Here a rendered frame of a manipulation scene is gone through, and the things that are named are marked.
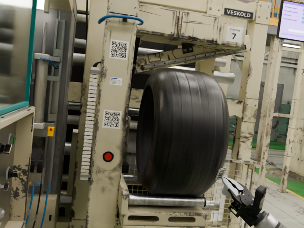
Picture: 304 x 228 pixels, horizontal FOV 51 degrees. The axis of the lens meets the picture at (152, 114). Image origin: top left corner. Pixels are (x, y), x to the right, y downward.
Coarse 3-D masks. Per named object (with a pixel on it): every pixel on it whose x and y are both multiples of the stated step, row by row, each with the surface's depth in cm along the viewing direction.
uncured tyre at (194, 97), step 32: (160, 96) 125; (192, 96) 124; (224, 96) 132; (160, 128) 120; (192, 128) 119; (224, 128) 123; (160, 160) 121; (192, 160) 121; (224, 160) 128; (160, 192) 132; (192, 192) 133
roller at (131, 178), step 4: (124, 176) 158; (128, 176) 159; (132, 176) 159; (136, 176) 160; (128, 180) 158; (132, 180) 158; (136, 180) 159; (132, 184) 160; (136, 184) 160; (140, 184) 160
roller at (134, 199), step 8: (128, 200) 131; (136, 200) 131; (144, 200) 131; (152, 200) 132; (160, 200) 133; (168, 200) 133; (176, 200) 134; (184, 200) 135; (192, 200) 136; (200, 200) 137
